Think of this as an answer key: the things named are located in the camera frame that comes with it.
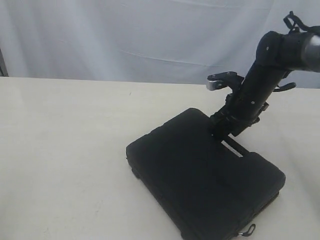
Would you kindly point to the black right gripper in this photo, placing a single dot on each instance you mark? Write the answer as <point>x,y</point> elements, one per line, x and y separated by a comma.
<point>223,124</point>

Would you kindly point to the white fabric backdrop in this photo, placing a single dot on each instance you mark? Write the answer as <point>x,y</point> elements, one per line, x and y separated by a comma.
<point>159,41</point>

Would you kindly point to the black plastic tool case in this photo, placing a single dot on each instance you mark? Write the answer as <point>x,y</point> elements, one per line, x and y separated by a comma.
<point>209,192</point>

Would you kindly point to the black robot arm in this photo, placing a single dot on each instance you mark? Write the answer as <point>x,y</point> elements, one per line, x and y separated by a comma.
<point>277,55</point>

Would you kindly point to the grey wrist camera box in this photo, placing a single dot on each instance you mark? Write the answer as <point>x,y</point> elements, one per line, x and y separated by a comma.
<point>224,79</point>

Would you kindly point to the yellow tape measure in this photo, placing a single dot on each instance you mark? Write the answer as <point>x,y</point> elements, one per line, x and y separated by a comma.
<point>248,232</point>

